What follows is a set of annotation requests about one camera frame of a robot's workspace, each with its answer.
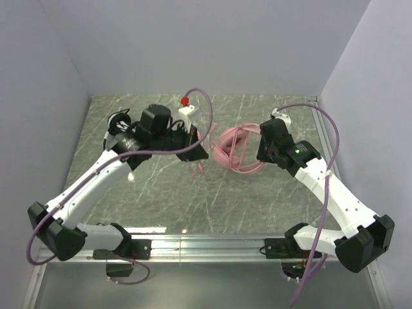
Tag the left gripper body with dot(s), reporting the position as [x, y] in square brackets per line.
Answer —
[186, 143]

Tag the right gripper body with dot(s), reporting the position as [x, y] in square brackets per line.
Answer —
[267, 141]

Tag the pink headphones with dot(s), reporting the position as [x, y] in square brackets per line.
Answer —
[230, 150]

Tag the white black headphones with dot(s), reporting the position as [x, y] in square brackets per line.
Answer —
[119, 135]

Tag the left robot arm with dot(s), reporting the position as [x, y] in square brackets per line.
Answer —
[59, 222]

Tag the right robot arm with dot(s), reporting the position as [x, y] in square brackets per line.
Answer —
[363, 235]

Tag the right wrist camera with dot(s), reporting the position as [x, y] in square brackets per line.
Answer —
[282, 116]

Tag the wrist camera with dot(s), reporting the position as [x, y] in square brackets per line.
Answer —
[282, 116]
[187, 112]

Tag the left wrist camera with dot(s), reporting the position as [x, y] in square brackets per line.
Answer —
[187, 112]

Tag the aluminium front rail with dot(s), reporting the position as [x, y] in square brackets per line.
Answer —
[181, 248]

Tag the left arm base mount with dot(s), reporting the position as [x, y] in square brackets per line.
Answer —
[121, 262]

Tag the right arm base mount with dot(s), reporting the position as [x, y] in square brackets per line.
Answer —
[293, 258]

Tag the aluminium left side rail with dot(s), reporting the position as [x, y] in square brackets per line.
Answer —
[33, 287]

